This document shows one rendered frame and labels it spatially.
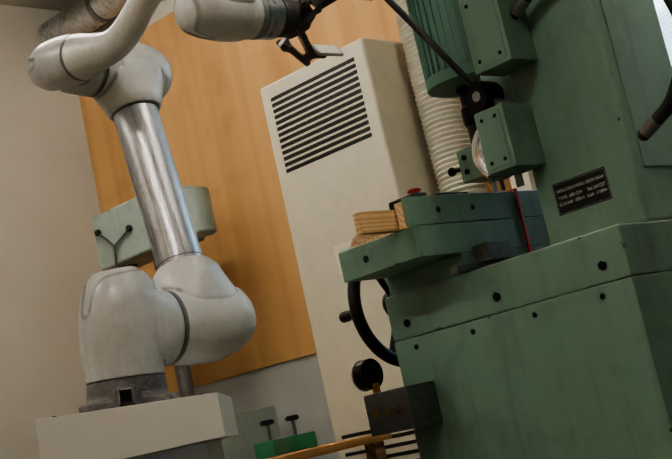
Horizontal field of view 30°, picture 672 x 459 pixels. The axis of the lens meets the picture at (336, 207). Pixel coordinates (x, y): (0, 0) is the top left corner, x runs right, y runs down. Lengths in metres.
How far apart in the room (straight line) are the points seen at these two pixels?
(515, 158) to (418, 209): 0.20
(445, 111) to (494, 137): 1.78
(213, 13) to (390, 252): 0.55
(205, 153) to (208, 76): 0.31
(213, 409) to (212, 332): 0.26
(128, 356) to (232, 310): 0.27
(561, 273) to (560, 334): 0.11
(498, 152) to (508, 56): 0.18
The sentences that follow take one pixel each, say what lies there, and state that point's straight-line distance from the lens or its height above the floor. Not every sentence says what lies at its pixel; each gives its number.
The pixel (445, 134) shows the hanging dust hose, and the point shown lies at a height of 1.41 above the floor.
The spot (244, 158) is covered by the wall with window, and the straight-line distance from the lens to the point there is 4.99.
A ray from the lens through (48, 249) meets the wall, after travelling 5.54.
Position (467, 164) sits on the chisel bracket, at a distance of 2.59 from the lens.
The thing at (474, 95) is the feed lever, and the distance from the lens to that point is 2.41.
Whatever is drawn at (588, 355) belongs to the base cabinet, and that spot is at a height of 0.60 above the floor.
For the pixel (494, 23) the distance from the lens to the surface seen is 2.35.
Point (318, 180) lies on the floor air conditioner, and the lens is 4.30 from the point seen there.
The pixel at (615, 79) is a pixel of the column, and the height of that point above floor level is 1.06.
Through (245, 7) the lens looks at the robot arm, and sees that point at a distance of 2.29.
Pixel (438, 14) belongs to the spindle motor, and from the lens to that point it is 2.59.
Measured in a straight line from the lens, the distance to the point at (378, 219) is 2.30.
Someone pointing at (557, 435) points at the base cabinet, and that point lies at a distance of 2.28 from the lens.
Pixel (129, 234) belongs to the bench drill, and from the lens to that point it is 4.85.
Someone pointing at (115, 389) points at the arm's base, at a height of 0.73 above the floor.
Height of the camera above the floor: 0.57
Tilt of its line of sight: 10 degrees up
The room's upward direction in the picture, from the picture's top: 13 degrees counter-clockwise
